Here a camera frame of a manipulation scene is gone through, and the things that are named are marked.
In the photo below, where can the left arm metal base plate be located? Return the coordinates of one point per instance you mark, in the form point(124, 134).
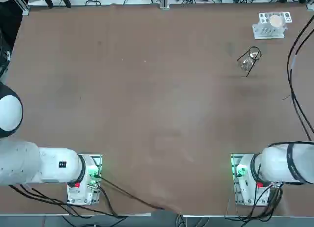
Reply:
point(97, 158)

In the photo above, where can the white test tube rack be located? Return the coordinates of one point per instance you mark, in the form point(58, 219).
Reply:
point(268, 35)

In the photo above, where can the aluminium corner profile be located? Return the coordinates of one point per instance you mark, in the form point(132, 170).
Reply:
point(23, 6)

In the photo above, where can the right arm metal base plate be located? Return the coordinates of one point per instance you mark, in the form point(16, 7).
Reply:
point(234, 187)

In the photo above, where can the black metal tripod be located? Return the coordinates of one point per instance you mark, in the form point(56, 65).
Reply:
point(250, 69)

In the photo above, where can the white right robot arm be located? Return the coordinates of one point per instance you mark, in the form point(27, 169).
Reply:
point(274, 163)

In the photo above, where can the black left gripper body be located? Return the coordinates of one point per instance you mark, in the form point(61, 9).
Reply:
point(5, 65)

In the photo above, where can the clear glass alcohol lamp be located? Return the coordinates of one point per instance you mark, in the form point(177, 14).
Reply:
point(245, 64)

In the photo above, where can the aluminium frame post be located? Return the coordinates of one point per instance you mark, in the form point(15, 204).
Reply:
point(164, 1)

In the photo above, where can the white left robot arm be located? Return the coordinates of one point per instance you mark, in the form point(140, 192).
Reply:
point(54, 168)

